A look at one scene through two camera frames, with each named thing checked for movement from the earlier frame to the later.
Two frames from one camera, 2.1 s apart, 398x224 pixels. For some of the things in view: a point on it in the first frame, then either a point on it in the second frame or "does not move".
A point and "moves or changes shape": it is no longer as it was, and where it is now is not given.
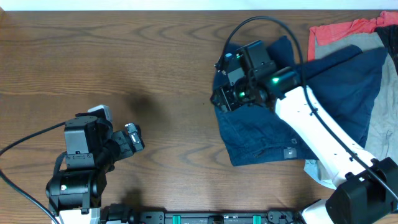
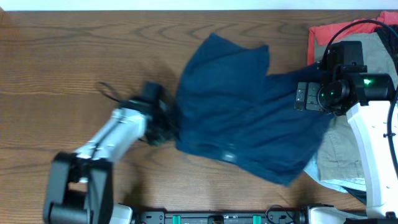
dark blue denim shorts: [345, 86] moves or changes shape
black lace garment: [388, 34] does not move
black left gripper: [125, 144] -> [162, 123]
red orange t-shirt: [328, 33] does not move
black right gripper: [224, 99] -> [306, 96]
